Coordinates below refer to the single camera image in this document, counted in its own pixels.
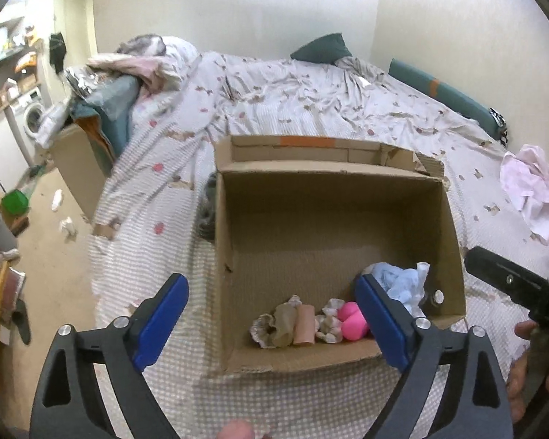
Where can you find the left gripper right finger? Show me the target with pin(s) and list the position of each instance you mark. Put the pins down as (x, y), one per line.
(474, 401)

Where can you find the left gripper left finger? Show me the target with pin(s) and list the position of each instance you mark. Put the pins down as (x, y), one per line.
(68, 401)

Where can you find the light blue fluffy scrunchie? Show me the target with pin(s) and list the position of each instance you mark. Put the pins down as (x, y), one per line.
(398, 283)

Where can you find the pink rubber duck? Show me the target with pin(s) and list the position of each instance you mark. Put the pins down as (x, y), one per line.
(354, 326)

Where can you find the beige patterned scrunchie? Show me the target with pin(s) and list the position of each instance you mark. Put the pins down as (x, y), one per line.
(275, 330)

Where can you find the white scrunchie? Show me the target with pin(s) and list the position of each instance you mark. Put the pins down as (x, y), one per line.
(422, 272)

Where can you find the person's right hand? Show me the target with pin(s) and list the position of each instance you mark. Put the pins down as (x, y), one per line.
(518, 372)

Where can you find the person's left hand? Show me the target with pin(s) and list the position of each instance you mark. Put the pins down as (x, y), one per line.
(240, 429)

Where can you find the green plastic dustpan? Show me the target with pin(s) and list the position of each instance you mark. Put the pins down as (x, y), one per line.
(15, 203)

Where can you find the checkered bed cover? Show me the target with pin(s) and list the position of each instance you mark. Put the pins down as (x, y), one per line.
(145, 230)

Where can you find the dark striped cloth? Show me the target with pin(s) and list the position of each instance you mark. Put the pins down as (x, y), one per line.
(206, 220)

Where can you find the pink white crumpled cloth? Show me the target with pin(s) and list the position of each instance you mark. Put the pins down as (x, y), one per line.
(525, 178)

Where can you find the brown cardboard bedside box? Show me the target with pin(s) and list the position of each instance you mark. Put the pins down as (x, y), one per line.
(73, 156)

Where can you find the open cardboard box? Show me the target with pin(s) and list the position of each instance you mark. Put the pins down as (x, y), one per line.
(305, 215)

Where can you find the teal bolster cushion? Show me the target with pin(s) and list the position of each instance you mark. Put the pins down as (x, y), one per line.
(489, 119)

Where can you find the white washing machine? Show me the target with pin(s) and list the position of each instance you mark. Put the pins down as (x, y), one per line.
(27, 111)

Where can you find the pile of blankets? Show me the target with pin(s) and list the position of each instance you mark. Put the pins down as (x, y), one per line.
(104, 90)

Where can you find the dark green pillow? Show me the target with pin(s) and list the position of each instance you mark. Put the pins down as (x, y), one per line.
(324, 50)

